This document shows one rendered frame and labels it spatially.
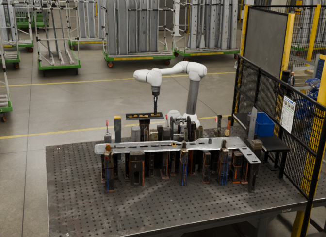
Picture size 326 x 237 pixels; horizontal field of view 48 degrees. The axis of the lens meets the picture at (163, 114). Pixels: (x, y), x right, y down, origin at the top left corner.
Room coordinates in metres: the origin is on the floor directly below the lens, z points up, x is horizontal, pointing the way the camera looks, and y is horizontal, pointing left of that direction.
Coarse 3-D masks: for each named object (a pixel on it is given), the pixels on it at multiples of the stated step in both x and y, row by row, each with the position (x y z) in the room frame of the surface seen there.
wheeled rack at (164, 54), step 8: (104, 8) 10.05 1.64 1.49; (160, 8) 10.69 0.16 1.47; (168, 8) 10.51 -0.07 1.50; (104, 56) 9.87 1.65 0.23; (112, 56) 9.65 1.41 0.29; (120, 56) 9.71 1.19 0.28; (128, 56) 9.74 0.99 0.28; (136, 56) 9.78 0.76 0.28; (144, 56) 9.83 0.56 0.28; (152, 56) 9.86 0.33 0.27; (160, 56) 9.89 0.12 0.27; (168, 56) 9.94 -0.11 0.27; (112, 64) 9.62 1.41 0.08; (168, 64) 10.04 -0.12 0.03
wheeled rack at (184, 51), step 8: (200, 24) 11.51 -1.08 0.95; (184, 32) 10.34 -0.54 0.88; (200, 32) 11.52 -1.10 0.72; (184, 40) 10.34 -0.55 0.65; (176, 48) 10.91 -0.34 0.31; (184, 48) 10.33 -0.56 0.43; (208, 48) 10.99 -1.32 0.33; (216, 48) 11.08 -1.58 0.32; (176, 56) 11.15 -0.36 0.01; (184, 56) 10.44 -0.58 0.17
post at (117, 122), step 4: (116, 120) 3.18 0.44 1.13; (120, 120) 3.19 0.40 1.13; (116, 124) 3.18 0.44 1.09; (120, 124) 3.19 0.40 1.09; (116, 128) 3.18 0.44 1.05; (120, 128) 3.19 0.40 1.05; (116, 132) 3.19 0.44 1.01; (120, 132) 3.19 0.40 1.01; (116, 136) 3.19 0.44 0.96; (120, 136) 3.19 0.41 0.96; (116, 140) 3.19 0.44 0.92; (120, 140) 3.19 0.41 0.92; (120, 156) 3.19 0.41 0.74; (120, 160) 3.18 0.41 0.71
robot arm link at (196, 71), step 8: (192, 64) 3.69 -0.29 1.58; (200, 64) 3.69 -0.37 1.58; (192, 72) 3.65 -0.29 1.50; (200, 72) 3.62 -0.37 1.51; (192, 80) 3.66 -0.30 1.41; (192, 88) 3.65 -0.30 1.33; (192, 96) 3.64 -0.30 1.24; (192, 104) 3.63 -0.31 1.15; (192, 112) 3.63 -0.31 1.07; (192, 120) 3.59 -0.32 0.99
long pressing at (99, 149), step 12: (96, 144) 2.93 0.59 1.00; (120, 144) 2.95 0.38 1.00; (132, 144) 2.96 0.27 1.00; (144, 144) 2.96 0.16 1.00; (156, 144) 2.97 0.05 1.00; (168, 144) 2.98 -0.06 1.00; (204, 144) 3.00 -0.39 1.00; (216, 144) 3.01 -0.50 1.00; (228, 144) 3.01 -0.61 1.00; (240, 144) 3.02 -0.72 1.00
